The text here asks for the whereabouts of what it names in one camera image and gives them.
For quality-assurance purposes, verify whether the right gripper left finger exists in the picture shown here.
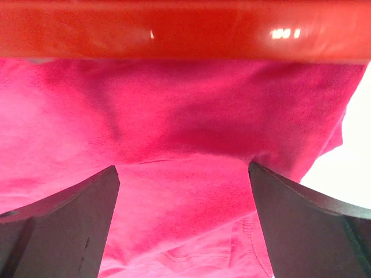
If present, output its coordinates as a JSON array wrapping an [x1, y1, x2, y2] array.
[[1, 166, 120, 277]]

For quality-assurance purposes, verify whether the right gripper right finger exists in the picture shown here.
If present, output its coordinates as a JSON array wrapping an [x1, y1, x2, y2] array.
[[249, 162, 370, 278]]

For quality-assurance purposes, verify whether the magenta t shirt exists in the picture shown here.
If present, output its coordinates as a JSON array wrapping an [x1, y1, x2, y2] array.
[[1, 58, 366, 277]]

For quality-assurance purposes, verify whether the red plastic bin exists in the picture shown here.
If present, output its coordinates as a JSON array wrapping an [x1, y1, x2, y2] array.
[[1, 1, 370, 63]]

